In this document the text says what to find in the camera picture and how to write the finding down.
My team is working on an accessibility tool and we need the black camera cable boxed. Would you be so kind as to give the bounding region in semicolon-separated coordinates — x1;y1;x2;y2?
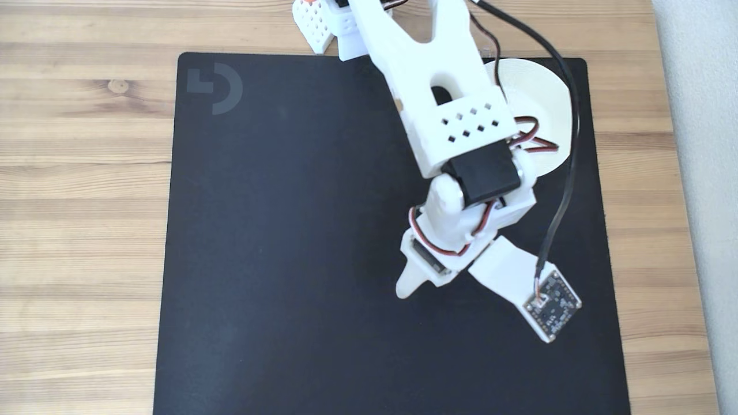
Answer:
473;0;582;297

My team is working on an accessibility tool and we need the white camera mount with board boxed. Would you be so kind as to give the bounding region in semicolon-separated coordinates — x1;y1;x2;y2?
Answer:
468;235;582;344

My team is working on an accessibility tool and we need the black mouse mat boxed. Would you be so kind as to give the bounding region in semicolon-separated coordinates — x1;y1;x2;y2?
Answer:
153;52;632;415

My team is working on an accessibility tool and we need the red black servo wire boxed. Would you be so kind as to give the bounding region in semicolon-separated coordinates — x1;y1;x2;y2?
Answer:
506;115;559;154
408;199;500;258

